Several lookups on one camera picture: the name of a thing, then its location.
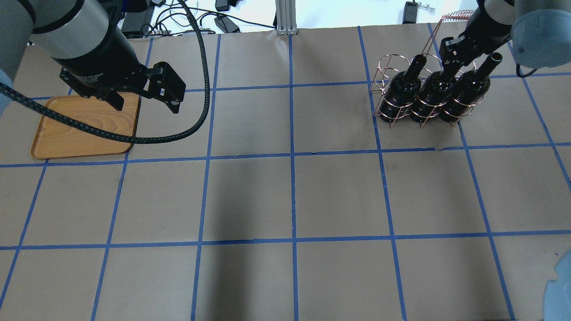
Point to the aluminium frame post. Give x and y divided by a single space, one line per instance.
286 17

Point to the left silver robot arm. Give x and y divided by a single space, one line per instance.
64 29

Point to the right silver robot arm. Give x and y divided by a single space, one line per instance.
540 31

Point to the black power brick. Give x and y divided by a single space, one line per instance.
226 25

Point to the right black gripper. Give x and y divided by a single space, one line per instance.
487 23

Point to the dark wine bottle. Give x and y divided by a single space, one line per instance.
470 90
435 92
402 91

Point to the copper wire bottle basket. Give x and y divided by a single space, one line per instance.
391 64

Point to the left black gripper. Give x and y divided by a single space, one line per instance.
103 59

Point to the black power adapter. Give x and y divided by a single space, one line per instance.
410 12

